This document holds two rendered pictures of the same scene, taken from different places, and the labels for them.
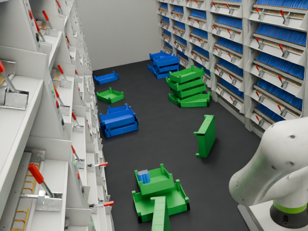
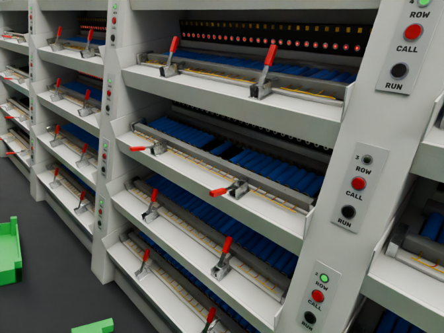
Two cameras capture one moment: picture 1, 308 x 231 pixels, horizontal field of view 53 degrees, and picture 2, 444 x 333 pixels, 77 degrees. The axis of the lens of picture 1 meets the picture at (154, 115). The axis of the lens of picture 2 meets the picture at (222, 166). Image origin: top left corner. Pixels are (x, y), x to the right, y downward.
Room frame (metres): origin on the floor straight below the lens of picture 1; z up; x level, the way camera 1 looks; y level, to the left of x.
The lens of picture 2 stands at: (1.48, -0.07, 0.74)
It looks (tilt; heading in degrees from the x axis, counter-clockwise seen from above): 17 degrees down; 138
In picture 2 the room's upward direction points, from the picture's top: 11 degrees clockwise
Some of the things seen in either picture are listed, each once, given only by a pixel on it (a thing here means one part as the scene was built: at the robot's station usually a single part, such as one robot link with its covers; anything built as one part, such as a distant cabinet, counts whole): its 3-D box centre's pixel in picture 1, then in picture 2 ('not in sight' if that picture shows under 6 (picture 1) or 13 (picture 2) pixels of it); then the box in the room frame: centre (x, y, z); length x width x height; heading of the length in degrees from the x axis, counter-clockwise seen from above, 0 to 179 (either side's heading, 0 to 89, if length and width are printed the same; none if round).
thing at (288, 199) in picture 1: (286, 183); not in sight; (0.91, -0.45, 0.48); 0.16 x 0.13 x 0.19; 97
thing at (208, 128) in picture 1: (205, 135); not in sight; (2.04, -0.36, 0.10); 0.30 x 0.08 x 0.20; 153
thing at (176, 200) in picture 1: (160, 200); not in sight; (1.46, 0.04, 0.04); 0.30 x 0.20 x 0.08; 99
